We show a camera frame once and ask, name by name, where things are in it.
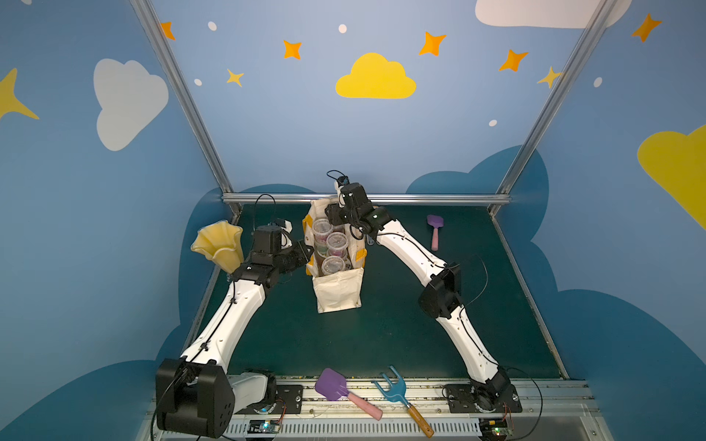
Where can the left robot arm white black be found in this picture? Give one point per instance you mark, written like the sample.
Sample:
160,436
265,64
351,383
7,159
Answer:
193,393

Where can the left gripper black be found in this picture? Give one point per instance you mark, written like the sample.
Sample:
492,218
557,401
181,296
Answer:
301,254

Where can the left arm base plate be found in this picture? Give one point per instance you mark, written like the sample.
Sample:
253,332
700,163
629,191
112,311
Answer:
286,397

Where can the seed jar in bag front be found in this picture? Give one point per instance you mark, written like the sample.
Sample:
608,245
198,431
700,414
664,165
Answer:
332,265

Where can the seed jar purple seeds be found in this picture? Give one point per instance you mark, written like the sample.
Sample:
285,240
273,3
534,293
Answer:
322,228

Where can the small purple shovel pink handle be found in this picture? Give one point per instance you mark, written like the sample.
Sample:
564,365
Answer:
436,223

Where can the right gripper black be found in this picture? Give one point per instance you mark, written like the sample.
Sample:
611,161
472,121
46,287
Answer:
337,213

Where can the teal garden fork wooden handle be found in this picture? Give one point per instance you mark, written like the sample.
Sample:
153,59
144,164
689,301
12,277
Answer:
396,392

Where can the white canvas bag yellow handles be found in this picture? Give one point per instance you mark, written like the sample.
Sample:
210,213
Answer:
340,291

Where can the left circuit board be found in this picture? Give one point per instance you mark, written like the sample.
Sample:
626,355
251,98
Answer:
263,427

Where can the right circuit board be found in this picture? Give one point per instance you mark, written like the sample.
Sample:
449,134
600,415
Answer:
494,430

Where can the seed jar pink seeds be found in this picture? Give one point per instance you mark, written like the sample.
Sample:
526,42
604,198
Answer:
337,244

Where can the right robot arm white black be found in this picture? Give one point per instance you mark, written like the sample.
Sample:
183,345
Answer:
440,300

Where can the large purple shovel pink handle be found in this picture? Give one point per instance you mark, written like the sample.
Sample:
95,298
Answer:
333,386

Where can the circuit board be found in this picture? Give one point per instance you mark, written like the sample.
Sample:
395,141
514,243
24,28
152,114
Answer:
494,430
263,427

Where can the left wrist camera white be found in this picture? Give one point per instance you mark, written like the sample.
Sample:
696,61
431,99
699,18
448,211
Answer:
286,229

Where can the yellow ruffled vase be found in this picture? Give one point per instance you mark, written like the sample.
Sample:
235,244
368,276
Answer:
220,243

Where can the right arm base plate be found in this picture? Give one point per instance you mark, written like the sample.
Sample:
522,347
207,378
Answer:
467,398

